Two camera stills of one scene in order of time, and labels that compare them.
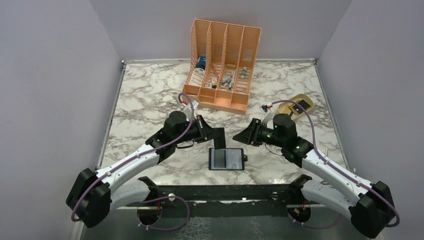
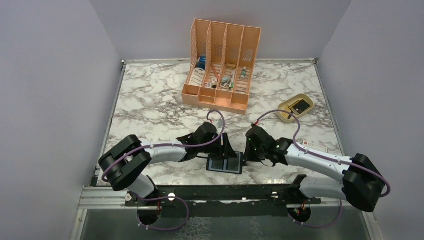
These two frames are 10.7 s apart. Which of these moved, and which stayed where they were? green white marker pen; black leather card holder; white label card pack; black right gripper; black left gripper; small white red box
Moved: black right gripper; black left gripper
Stayed: small white red box; green white marker pen; black leather card holder; white label card pack
